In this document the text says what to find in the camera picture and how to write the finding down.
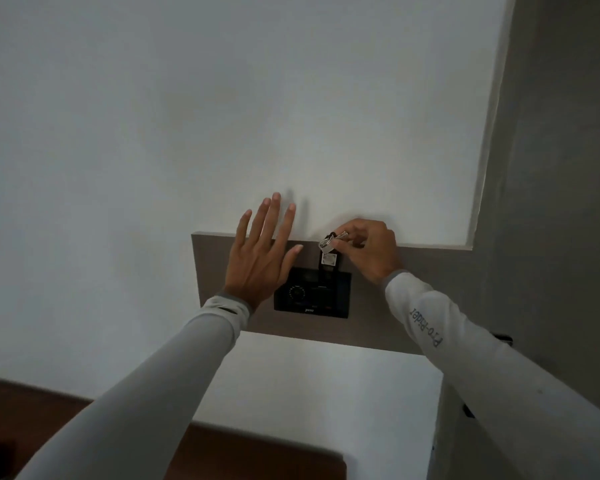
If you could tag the person's left hand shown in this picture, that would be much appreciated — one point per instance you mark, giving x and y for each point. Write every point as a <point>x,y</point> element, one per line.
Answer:
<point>255,269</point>

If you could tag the person's right hand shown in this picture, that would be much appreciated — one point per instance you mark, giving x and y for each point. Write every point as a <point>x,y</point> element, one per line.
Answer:
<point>375,254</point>

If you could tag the person's left thumb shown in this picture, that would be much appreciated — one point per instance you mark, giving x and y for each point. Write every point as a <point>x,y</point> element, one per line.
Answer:
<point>292,259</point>

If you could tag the person's left middle finger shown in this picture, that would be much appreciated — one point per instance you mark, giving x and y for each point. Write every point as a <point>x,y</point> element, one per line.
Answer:
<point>272,217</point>

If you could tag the person's left little finger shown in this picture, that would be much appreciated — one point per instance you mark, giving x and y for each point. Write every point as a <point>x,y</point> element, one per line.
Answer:
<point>242,227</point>

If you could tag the person's right thumb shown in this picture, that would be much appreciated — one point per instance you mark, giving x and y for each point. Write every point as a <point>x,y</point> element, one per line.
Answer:
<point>349,248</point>

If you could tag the person's right forearm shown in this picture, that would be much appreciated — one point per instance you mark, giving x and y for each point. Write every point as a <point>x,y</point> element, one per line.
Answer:
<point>500,384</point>

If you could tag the person's left forearm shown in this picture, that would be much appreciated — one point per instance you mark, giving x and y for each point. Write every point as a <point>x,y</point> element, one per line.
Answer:
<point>150,394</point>

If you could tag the dark brown wooden furniture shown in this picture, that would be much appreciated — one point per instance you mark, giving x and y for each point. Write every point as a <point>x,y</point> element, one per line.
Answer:
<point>20,424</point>

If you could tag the black wall switch panel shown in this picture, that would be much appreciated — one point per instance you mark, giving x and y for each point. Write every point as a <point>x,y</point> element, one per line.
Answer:
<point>315,294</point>

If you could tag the grey-brown wall backing panel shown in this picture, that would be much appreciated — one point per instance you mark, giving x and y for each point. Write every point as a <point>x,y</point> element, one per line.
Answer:
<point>380,314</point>

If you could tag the small black wall fitting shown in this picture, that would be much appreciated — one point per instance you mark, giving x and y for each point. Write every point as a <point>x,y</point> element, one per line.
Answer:
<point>504,338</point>
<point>468,411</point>

